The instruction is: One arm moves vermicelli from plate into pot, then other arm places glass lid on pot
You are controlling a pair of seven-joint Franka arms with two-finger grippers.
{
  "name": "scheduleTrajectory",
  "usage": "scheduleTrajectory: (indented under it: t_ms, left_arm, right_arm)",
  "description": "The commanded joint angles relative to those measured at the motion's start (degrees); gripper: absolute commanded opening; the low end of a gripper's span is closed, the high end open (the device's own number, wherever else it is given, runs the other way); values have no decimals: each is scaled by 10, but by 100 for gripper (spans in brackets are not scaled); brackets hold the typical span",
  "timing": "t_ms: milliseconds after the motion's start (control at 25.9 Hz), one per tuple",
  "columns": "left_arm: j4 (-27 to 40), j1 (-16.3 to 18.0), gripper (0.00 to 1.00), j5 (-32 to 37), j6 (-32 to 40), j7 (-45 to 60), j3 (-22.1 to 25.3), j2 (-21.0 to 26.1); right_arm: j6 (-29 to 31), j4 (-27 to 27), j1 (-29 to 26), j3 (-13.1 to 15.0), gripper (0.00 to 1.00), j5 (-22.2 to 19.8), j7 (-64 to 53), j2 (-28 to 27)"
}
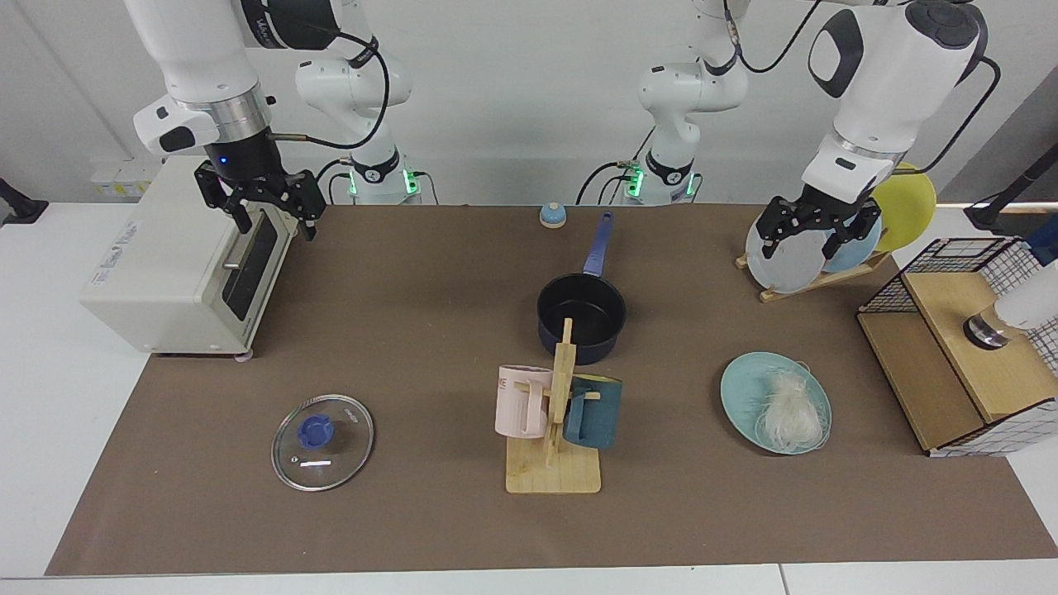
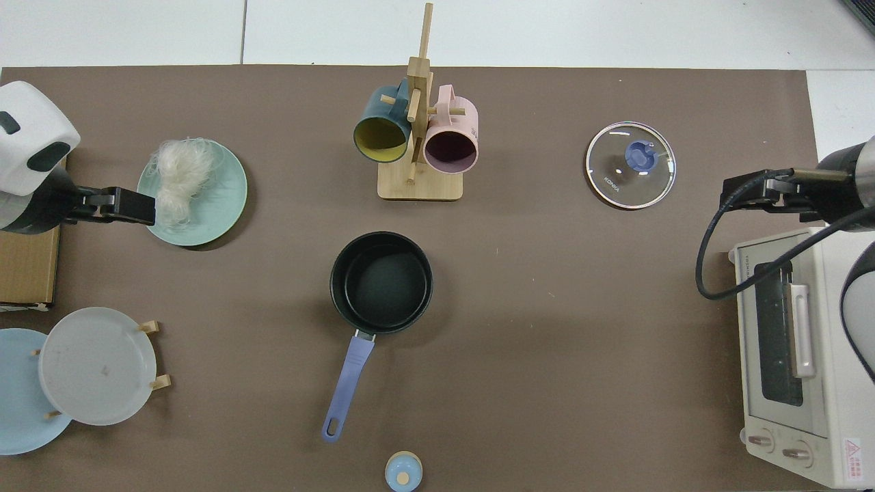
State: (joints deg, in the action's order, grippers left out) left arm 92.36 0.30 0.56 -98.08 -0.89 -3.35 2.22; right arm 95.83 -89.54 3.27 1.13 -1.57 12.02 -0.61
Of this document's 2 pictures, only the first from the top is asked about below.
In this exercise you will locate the teal plate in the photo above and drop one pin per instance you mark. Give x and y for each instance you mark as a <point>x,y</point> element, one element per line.
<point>740,388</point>

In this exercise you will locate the white cylinder silver end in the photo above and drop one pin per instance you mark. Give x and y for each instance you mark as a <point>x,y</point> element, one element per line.
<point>1029,306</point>

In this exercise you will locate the light blue plate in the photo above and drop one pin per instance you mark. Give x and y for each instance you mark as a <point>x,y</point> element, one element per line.
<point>855,252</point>

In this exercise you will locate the wooden cup stand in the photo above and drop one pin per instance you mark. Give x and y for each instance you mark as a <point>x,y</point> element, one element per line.
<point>554,475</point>

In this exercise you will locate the pale toaster oven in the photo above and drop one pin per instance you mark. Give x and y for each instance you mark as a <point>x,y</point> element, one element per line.
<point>165,264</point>

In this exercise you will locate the brown table cloth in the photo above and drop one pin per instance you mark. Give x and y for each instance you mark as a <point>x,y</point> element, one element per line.
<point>413,512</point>

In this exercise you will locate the pink cup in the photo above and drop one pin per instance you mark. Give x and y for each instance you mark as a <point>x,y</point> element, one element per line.
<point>521,405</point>

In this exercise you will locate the yellow plate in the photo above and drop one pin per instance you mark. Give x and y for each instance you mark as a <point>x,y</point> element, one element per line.
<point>909,202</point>

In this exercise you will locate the glass lid blue knob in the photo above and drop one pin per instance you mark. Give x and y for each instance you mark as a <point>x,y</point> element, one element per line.
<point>322,446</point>

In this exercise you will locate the small blue object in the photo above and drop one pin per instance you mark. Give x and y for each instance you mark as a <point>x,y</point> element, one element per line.
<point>1046,248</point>

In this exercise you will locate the black clamp mount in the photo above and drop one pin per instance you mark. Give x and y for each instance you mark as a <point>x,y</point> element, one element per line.
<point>21,207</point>

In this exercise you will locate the white vermicelli bundle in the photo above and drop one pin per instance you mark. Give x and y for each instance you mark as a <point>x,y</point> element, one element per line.
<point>789,413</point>

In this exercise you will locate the pale grey plate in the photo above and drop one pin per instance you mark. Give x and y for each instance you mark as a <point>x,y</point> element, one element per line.
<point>785,264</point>

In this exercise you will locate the wooden plate rack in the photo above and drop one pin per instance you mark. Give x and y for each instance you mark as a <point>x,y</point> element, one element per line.
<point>860,267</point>

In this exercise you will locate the dark teal cup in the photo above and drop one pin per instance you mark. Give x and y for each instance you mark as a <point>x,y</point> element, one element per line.
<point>591,413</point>

